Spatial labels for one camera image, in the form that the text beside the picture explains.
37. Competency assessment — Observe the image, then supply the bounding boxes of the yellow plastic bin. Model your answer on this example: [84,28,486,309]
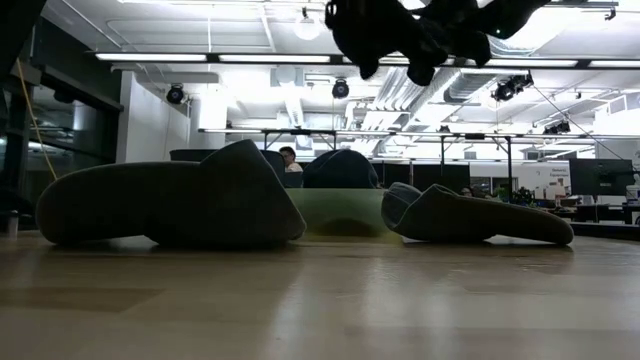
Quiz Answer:
[285,187,404,245]

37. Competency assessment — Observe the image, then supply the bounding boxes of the grey baseball cap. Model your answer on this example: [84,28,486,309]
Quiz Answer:
[34,138,307,249]
[380,182,575,246]

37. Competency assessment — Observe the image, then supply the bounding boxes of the long LED light bar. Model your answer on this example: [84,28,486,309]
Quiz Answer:
[94,51,640,70]

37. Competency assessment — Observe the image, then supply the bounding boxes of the dark background monitor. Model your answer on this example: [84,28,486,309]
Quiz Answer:
[568,158,635,197]

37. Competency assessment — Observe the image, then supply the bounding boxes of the small background plants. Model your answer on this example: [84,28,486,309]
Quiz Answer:
[492,186,536,204]

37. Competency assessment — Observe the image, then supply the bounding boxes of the person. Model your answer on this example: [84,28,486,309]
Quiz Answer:
[278,145,305,174]

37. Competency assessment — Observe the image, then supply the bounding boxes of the dark blue denim cap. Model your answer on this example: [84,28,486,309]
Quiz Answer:
[301,148,380,190]

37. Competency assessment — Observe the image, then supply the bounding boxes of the grey ceiling ventilation duct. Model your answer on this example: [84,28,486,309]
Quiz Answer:
[442,34,554,104]

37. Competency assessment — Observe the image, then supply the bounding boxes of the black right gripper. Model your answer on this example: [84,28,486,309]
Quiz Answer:
[324,0,501,87]

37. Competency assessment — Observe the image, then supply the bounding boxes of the round white pendant lamp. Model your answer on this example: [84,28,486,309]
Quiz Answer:
[293,14,321,42]

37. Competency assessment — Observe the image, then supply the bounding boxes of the dark low cabinet row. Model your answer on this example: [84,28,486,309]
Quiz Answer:
[377,162,471,192]

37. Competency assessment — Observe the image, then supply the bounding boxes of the yellow power cord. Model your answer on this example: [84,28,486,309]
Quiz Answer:
[16,58,59,181]

